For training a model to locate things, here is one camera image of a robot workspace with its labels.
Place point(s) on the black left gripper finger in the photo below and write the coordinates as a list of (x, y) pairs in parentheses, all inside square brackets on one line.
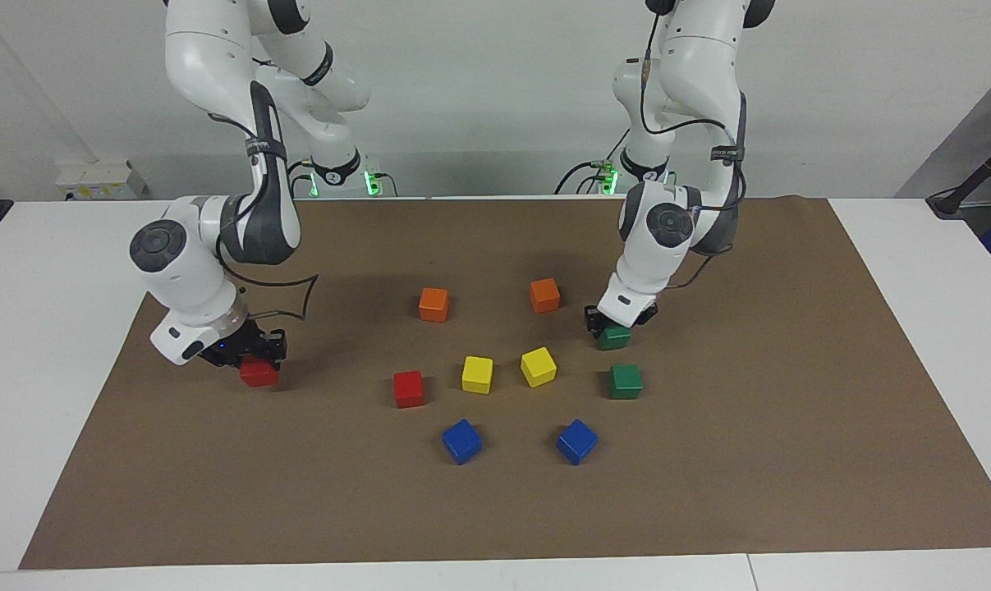
[(595, 320), (648, 313)]

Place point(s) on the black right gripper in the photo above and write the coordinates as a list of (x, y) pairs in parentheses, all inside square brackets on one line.
[(236, 343)]

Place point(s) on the green wooden block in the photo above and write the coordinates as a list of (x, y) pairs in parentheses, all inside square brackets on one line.
[(615, 338), (625, 382)]

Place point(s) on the red wooden block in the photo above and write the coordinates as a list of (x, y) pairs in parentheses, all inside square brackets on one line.
[(259, 374), (409, 388)]

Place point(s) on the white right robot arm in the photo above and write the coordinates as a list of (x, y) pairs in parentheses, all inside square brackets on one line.
[(191, 271)]

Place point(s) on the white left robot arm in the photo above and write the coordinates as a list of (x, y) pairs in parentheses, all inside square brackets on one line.
[(692, 82)]

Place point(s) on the orange wooden block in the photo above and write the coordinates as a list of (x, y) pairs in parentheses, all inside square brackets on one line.
[(433, 304), (544, 295)]

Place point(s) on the yellow wooden block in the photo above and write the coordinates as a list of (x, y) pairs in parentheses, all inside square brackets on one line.
[(538, 366), (477, 374)]

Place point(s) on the blue wooden block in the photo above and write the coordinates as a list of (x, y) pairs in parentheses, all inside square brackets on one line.
[(577, 441), (461, 441)]

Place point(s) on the brown paper table mat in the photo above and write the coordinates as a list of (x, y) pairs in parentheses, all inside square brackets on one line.
[(708, 476)]

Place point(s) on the black stand pole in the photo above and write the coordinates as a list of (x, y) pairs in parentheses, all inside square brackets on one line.
[(967, 185)]

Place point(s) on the white wall socket box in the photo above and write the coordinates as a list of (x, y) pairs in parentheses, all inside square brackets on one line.
[(101, 180)]

